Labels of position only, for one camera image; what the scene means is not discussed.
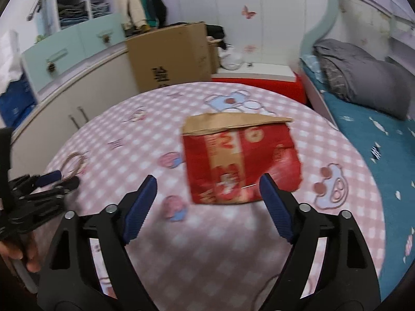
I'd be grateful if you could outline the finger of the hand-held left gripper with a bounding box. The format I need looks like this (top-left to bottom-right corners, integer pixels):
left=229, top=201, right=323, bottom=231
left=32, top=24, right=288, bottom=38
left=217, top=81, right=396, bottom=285
left=22, top=176, right=81, bottom=203
left=11, top=170, right=63, bottom=192

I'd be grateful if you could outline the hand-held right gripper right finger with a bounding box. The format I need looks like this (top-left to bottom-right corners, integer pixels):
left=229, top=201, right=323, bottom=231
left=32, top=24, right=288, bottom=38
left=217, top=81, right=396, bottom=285
left=259, top=173, right=382, bottom=311

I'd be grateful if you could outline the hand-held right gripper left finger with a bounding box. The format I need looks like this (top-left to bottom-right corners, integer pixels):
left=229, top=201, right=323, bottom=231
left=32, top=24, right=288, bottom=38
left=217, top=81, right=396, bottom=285
left=37, top=174, right=158, bottom=311

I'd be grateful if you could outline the red paper bag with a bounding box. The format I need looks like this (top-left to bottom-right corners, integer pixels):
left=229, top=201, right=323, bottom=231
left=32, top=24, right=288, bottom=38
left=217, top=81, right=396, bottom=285
left=180, top=113, right=303, bottom=206

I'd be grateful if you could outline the person's left hand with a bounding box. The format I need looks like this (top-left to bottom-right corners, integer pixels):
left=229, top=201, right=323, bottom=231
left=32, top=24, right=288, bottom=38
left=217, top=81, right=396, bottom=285
left=0, top=229, right=42, bottom=273

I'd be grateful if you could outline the cream low cabinet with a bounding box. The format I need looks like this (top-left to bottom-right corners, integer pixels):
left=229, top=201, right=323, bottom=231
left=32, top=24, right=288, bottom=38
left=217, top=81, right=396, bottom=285
left=10, top=44, right=137, bottom=166

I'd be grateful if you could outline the teal printed bed sheet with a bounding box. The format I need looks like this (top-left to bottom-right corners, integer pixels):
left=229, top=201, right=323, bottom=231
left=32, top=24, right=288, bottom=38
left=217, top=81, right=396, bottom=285
left=301, top=54, right=415, bottom=302

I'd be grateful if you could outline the white plastic bag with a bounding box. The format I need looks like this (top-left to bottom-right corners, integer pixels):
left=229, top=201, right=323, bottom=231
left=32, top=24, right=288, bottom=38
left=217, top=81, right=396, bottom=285
left=0, top=30, right=23, bottom=85

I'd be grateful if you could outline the red floor mat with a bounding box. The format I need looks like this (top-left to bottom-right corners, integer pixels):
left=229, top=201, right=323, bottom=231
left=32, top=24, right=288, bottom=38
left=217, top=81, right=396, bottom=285
left=211, top=72, right=307, bottom=105

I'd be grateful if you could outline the teal drawer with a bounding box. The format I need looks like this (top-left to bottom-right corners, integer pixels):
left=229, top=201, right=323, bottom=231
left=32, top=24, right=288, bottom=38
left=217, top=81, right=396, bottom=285
left=78, top=13, right=128, bottom=52
left=22, top=26, right=85, bottom=89

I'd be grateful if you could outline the cardboard box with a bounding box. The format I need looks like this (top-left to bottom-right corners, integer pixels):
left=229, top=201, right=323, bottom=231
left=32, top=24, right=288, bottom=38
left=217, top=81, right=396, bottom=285
left=126, top=22, right=222, bottom=94

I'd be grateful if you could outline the clear plastic bag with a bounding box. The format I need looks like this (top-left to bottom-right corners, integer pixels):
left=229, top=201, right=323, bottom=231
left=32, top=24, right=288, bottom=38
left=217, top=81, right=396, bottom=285
left=220, top=46, right=244, bottom=71

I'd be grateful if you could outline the grey cushion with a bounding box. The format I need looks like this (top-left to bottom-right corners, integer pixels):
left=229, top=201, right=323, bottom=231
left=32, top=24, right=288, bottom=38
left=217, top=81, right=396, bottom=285
left=312, top=38, right=411, bottom=121

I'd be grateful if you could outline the folded clothes stack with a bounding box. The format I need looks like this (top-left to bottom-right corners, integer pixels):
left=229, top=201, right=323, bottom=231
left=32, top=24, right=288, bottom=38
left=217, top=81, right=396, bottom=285
left=90, top=2, right=111, bottom=19
left=58, top=2, right=89, bottom=27

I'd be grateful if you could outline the black bag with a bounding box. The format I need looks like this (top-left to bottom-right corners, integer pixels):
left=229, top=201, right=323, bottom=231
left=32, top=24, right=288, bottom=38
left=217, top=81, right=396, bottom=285
left=206, top=25, right=226, bottom=50

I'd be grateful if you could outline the cream hanging garment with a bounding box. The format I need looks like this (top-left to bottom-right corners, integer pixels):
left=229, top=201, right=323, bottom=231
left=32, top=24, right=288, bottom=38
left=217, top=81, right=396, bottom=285
left=113, top=0, right=147, bottom=30

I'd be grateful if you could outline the green hanging garment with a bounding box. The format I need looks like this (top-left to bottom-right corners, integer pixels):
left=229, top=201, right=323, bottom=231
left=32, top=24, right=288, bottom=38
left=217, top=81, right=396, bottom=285
left=139, top=0, right=158, bottom=28

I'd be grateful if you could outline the black hanging garment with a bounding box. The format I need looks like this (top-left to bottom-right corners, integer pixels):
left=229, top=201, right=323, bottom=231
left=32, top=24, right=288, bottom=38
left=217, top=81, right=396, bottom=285
left=143, top=0, right=168, bottom=28

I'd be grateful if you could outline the white wardrobe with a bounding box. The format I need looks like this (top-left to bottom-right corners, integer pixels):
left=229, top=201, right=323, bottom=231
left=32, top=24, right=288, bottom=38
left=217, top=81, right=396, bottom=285
left=164, top=0, right=329, bottom=69

